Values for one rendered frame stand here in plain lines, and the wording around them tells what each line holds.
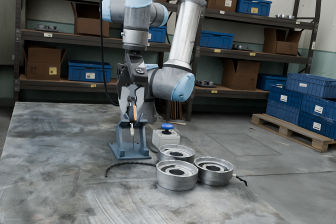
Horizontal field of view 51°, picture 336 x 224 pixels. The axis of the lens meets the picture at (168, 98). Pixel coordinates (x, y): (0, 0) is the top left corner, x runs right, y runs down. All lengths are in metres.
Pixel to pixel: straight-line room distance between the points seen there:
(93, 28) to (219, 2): 1.68
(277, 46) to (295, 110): 1.02
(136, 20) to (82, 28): 3.28
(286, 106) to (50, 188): 4.37
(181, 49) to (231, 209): 0.73
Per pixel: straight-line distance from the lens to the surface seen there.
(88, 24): 4.31
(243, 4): 5.05
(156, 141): 1.15
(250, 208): 0.86
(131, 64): 1.00
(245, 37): 5.69
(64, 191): 0.84
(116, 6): 1.18
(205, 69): 5.40
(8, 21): 4.59
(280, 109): 5.08
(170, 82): 1.33
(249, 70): 5.16
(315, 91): 4.69
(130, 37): 1.04
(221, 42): 4.91
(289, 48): 5.48
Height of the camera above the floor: 1.17
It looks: 11 degrees down
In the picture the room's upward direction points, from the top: 6 degrees clockwise
